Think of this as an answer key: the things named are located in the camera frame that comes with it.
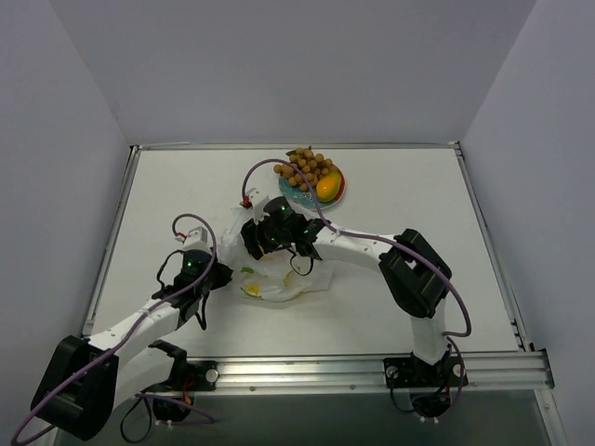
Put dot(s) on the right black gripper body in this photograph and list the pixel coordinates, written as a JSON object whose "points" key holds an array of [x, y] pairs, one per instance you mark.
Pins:
{"points": [[254, 242]]}

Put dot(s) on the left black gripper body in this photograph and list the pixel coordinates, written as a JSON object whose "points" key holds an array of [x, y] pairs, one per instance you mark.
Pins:
{"points": [[219, 272]]}

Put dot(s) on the white printed plastic bag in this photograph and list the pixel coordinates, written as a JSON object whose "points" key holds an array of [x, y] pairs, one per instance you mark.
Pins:
{"points": [[276, 277]]}

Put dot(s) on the fake yellow green mango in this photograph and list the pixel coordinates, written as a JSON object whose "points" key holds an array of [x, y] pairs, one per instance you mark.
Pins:
{"points": [[330, 187]]}

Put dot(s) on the fake longan fruit bunch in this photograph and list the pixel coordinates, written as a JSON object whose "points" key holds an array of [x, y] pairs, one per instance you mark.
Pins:
{"points": [[305, 164]]}

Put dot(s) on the fake orange fruit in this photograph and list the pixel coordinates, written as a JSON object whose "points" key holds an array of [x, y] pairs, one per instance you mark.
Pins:
{"points": [[260, 253]]}

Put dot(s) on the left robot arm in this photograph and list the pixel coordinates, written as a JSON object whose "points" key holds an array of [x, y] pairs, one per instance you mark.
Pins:
{"points": [[88, 377]]}

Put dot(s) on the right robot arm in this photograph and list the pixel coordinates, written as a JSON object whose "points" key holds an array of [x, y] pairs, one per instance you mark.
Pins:
{"points": [[412, 270]]}

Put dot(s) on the red floral plate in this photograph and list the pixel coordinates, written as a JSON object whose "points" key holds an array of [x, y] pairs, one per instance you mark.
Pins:
{"points": [[305, 199]]}

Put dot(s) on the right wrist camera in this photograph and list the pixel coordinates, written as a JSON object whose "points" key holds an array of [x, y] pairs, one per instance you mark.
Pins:
{"points": [[255, 197]]}

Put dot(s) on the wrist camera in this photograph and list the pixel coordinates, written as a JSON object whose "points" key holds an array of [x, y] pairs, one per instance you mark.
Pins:
{"points": [[196, 239], [255, 197]]}

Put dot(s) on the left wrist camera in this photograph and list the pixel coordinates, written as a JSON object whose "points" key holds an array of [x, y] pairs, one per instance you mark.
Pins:
{"points": [[196, 239]]}

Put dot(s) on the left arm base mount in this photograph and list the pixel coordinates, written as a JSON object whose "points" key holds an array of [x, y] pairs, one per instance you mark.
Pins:
{"points": [[174, 398]]}

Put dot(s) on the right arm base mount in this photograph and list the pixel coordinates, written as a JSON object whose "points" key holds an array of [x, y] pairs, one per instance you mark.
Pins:
{"points": [[428, 391]]}

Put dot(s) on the aluminium front rail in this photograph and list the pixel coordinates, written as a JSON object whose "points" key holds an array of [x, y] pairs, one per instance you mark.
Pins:
{"points": [[365, 373]]}

